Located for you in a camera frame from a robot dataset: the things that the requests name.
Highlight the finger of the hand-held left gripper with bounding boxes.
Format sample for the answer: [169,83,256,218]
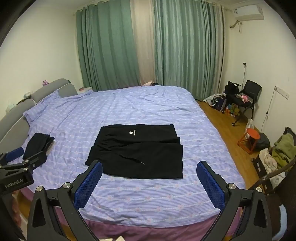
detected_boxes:
[0,148,25,166]
[9,151,48,173]

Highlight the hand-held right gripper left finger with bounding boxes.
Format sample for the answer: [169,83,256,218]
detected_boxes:
[26,160,103,241]

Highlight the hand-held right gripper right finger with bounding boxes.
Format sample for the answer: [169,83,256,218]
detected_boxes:
[196,161,272,241]

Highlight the black pants with white logo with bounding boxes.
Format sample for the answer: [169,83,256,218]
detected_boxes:
[85,124,184,180]

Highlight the folded black pants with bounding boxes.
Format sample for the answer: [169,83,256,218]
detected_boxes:
[23,133,55,161]

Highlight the lilac striped pillow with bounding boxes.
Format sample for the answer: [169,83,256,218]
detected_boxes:
[23,90,63,123]

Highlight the white patterned cloth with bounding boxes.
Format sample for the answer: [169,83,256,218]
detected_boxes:
[258,148,278,177]

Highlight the orange stool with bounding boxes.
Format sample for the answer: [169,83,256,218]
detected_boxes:
[237,128,261,155]

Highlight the black bag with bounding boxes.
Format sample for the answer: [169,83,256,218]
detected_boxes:
[254,132,271,151]

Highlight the small white plastic bag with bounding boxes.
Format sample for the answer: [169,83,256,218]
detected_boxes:
[245,118,255,135]

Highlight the grey padded headboard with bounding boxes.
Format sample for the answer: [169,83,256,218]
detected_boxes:
[0,78,78,145]

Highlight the pile of colourful toys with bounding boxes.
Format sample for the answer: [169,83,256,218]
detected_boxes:
[223,103,241,116]

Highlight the dark blue bag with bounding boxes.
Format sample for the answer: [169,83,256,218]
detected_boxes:
[212,96,226,112]

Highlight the green cloth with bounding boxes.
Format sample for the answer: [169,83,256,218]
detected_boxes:
[271,133,296,168]

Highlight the white nightstand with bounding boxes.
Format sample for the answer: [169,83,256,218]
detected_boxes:
[77,86,93,95]

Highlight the white plastic bag with print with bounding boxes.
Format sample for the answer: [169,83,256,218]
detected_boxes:
[203,93,223,107]

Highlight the bed with lilac striped sheet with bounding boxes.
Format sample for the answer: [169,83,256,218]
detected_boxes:
[0,85,246,241]

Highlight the black handbag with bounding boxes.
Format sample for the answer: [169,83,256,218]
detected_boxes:
[224,81,242,96]

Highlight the black chair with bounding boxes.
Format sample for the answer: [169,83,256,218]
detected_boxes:
[231,80,263,127]

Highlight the beige sheer curtain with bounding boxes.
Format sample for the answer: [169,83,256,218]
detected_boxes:
[129,0,156,87]

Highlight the white air conditioner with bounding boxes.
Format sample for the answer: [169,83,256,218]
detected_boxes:
[232,6,264,21]

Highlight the white wall cable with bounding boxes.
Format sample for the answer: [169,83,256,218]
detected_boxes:
[261,88,277,133]

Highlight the white wall cable duct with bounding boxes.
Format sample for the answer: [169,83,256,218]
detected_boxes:
[274,86,290,99]

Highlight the white air conditioner hose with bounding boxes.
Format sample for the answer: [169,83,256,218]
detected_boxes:
[229,20,243,33]

